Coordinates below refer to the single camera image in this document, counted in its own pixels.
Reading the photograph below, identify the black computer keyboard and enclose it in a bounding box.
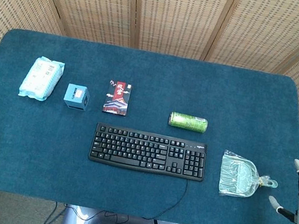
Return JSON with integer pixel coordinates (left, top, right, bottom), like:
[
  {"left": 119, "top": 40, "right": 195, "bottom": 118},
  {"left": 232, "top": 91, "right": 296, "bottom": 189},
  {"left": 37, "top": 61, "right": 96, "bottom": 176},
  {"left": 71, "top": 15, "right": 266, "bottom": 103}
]
[{"left": 87, "top": 121, "right": 211, "bottom": 183}]

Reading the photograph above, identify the clear plastic dustpan in bag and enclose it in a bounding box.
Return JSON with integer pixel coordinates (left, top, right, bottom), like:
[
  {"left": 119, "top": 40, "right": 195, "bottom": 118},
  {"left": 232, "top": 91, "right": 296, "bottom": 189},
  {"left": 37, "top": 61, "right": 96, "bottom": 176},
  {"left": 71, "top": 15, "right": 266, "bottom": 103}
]
[{"left": 216, "top": 149, "right": 284, "bottom": 205}]

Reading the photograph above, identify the light blue wet wipes pack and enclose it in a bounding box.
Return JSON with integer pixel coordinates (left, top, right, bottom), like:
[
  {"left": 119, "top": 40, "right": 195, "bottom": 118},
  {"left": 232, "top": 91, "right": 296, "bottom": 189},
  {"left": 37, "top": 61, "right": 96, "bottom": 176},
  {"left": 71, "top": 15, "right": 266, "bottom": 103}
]
[{"left": 17, "top": 53, "right": 66, "bottom": 105}]

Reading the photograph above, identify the small blue box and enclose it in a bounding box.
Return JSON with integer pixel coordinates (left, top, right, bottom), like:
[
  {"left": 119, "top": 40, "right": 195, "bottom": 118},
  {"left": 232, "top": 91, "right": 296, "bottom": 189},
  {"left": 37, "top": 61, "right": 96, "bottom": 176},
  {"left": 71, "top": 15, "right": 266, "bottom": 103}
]
[{"left": 61, "top": 82, "right": 92, "bottom": 113}]

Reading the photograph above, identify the green drink can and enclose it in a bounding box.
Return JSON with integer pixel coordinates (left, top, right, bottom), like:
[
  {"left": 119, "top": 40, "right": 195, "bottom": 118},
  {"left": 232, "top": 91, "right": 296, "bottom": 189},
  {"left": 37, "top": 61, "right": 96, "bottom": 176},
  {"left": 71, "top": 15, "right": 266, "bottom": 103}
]
[{"left": 167, "top": 110, "right": 210, "bottom": 134}]

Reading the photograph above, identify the dark illustrated book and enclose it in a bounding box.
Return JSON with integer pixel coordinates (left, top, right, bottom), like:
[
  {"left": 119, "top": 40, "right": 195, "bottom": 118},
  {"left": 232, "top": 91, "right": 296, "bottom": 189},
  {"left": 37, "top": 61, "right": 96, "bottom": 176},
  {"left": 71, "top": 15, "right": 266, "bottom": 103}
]
[{"left": 102, "top": 79, "right": 134, "bottom": 117}]

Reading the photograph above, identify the dark blue table cloth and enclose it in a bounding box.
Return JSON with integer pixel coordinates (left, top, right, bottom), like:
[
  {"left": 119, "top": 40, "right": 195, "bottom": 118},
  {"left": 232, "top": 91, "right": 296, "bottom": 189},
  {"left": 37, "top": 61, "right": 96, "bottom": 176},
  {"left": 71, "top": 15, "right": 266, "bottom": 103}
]
[{"left": 0, "top": 24, "right": 299, "bottom": 224}]

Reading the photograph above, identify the woven bamboo folding screen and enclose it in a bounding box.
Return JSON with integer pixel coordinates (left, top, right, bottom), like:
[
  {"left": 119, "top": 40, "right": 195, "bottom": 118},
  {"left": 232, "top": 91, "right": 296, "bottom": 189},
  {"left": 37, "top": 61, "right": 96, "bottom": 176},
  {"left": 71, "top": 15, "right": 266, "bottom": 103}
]
[{"left": 0, "top": 0, "right": 299, "bottom": 159}]

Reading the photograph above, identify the thin black cable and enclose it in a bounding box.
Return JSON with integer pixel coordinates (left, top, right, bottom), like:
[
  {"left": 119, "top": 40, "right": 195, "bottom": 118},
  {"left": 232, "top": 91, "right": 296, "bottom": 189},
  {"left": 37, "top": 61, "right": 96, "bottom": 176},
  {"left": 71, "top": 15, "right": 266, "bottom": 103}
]
[{"left": 142, "top": 173, "right": 189, "bottom": 224}]

